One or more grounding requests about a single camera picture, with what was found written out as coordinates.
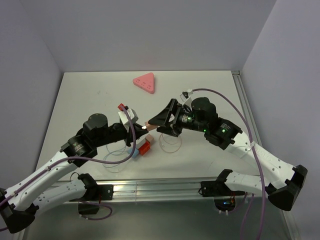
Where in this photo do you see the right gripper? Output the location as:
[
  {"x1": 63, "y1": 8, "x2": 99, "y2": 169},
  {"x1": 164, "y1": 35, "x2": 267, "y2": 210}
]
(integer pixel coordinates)
[{"x1": 148, "y1": 98, "x2": 208, "y2": 137}]

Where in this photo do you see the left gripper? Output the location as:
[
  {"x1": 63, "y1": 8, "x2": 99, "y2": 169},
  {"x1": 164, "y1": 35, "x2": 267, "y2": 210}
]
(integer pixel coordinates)
[{"x1": 94, "y1": 121, "x2": 149, "y2": 147}]

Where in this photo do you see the orange pink charger plug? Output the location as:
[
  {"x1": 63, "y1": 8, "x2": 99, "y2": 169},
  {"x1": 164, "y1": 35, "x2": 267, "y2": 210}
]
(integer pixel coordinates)
[{"x1": 142, "y1": 122, "x2": 158, "y2": 132}]

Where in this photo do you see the white charger plug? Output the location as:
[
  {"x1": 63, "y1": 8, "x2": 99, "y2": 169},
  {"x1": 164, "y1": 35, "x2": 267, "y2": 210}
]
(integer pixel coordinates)
[{"x1": 135, "y1": 137, "x2": 146, "y2": 149}]

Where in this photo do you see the red cube socket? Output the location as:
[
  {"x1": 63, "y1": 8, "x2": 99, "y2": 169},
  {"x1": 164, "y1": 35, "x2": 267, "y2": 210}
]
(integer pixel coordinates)
[{"x1": 138, "y1": 141, "x2": 151, "y2": 156}]

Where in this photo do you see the light blue charger plug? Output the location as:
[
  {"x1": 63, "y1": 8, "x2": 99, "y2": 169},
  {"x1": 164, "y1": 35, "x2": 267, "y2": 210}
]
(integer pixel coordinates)
[{"x1": 127, "y1": 147, "x2": 140, "y2": 159}]

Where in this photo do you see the light blue thin cable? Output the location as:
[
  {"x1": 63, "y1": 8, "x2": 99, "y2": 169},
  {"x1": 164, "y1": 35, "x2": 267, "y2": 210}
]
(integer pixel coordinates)
[{"x1": 101, "y1": 142, "x2": 133, "y2": 174}]

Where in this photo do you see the brown pink charger plug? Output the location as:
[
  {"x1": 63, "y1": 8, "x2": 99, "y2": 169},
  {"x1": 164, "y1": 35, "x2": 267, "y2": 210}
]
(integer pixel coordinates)
[{"x1": 145, "y1": 134, "x2": 155, "y2": 144}]

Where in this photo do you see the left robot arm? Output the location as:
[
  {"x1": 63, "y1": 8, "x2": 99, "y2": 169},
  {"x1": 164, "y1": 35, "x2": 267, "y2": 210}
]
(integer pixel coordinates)
[{"x1": 0, "y1": 113, "x2": 148, "y2": 234}]

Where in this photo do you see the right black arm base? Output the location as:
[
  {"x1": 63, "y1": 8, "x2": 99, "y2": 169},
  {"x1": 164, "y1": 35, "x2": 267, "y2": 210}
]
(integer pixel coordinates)
[{"x1": 198, "y1": 180, "x2": 245, "y2": 211}]

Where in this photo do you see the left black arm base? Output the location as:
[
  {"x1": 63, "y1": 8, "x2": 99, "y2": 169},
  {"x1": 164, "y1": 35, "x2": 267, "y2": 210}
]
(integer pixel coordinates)
[{"x1": 77, "y1": 184, "x2": 114, "y2": 221}]

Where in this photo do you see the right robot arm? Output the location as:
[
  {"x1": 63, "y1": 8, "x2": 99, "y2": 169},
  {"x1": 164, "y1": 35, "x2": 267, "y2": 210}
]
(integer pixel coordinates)
[{"x1": 148, "y1": 97, "x2": 308, "y2": 211}]

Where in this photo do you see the pink triangular power strip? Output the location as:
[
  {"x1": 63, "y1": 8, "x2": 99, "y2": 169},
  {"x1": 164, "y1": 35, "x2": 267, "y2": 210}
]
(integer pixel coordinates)
[{"x1": 132, "y1": 72, "x2": 155, "y2": 94}]

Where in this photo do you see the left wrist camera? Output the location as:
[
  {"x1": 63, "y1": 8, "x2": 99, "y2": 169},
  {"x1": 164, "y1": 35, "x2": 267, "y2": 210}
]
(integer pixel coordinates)
[{"x1": 117, "y1": 103, "x2": 139, "y2": 131}]

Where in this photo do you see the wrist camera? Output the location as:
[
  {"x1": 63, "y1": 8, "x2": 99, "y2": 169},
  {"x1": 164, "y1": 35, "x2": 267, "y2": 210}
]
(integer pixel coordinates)
[
  {"x1": 117, "y1": 103, "x2": 139, "y2": 131},
  {"x1": 180, "y1": 89, "x2": 193, "y2": 107}
]

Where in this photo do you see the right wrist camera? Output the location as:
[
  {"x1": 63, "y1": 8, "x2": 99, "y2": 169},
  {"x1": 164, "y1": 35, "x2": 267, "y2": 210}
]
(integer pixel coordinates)
[{"x1": 180, "y1": 89, "x2": 193, "y2": 107}]

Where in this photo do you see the aluminium front rail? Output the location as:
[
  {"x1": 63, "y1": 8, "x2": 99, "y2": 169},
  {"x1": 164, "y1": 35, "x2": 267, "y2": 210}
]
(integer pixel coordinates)
[{"x1": 23, "y1": 176, "x2": 287, "y2": 206}]

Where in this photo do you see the aluminium rail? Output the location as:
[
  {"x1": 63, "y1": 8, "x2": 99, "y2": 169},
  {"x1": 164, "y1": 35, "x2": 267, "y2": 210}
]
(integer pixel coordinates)
[
  {"x1": 23, "y1": 176, "x2": 287, "y2": 206},
  {"x1": 231, "y1": 70, "x2": 302, "y2": 240}
]

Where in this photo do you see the aluminium right rail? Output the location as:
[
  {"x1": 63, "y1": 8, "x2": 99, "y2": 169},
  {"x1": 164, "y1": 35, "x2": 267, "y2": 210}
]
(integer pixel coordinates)
[{"x1": 231, "y1": 70, "x2": 302, "y2": 240}]

